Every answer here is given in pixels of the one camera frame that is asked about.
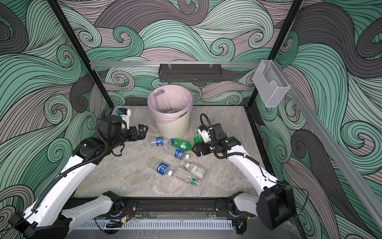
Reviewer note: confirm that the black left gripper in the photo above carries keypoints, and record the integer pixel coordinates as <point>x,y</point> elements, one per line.
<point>142,135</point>

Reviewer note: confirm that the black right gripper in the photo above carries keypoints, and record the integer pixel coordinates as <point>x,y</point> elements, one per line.
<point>205,151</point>

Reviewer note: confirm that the clear bottle white green label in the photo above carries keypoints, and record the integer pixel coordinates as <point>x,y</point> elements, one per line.
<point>193,169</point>

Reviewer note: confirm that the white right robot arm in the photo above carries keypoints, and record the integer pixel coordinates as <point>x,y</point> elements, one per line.
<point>274,203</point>

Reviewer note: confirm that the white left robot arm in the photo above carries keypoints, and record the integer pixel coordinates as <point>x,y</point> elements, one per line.
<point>46,218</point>

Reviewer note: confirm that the cream waste bin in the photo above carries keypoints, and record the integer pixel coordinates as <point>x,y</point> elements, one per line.
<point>175,129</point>

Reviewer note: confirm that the pink bin liner bag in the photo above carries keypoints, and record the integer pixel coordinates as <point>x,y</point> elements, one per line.
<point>170,97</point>

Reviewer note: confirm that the clear bottle blue label top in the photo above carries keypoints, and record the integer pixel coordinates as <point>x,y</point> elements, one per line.
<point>160,141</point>

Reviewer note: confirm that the clear bottle green cap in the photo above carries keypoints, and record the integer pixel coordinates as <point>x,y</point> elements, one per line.
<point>187,177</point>

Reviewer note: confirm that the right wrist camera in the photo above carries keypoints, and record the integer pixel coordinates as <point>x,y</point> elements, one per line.
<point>204,134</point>

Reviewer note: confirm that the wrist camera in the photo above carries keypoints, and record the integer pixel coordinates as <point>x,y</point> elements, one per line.
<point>125,115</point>
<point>204,134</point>

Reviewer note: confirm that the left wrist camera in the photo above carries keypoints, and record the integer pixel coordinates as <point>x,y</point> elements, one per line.
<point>125,115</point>

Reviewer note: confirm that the aluminium back rail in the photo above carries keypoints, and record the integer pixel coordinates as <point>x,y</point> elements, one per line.
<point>170,63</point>

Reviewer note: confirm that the aluminium rail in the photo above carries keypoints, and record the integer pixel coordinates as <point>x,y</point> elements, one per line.
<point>363,190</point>
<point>170,63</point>

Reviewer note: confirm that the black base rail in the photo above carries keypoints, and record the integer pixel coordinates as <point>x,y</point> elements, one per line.
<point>215,206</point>

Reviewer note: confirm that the black wall tray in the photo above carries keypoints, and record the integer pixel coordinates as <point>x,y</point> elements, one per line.
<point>190,73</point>

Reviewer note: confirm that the black corner frame post left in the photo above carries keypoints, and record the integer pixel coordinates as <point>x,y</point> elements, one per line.
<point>80,51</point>

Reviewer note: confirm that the black corner frame post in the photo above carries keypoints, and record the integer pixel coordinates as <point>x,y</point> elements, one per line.
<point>80,51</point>
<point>295,6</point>

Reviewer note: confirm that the white slotted cable duct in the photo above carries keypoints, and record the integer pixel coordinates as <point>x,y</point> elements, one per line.
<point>192,224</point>

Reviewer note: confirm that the clear plastic wall box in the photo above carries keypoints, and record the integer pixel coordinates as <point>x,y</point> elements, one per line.
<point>271,83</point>

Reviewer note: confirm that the black corner frame post right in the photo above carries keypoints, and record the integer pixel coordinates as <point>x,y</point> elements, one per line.
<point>295,6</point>

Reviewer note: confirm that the aluminium right rail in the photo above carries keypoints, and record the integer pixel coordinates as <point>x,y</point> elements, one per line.
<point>363,190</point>

